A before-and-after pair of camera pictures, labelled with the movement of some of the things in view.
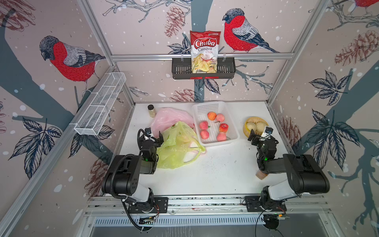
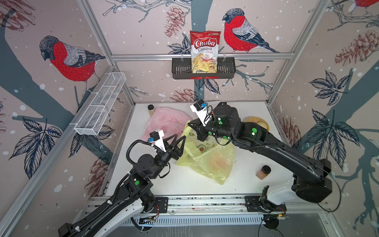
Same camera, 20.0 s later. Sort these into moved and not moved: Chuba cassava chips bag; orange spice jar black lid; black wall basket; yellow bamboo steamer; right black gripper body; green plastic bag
Moved: right black gripper body; green plastic bag
Not moved: yellow bamboo steamer; orange spice jar black lid; Chuba cassava chips bag; black wall basket
